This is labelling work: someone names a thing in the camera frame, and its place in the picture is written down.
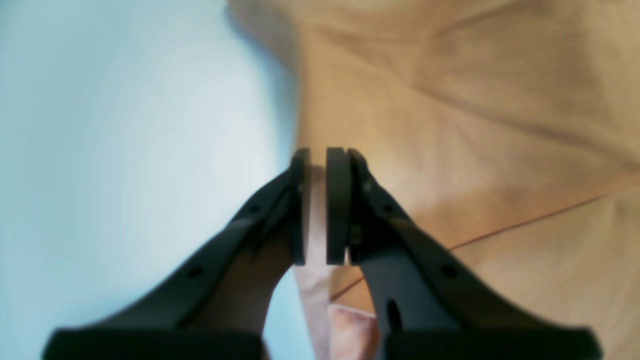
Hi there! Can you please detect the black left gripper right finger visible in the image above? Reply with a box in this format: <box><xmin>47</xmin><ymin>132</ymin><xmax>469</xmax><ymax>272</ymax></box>
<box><xmin>326</xmin><ymin>147</ymin><xmax>603</xmax><ymax>360</ymax></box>

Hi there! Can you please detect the peach orange T-shirt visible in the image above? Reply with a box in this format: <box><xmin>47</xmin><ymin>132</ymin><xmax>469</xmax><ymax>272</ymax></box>
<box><xmin>227</xmin><ymin>0</ymin><xmax>639</xmax><ymax>360</ymax></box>

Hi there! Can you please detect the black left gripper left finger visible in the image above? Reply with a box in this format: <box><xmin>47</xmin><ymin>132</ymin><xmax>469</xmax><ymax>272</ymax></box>
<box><xmin>42</xmin><ymin>148</ymin><xmax>311</xmax><ymax>360</ymax></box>

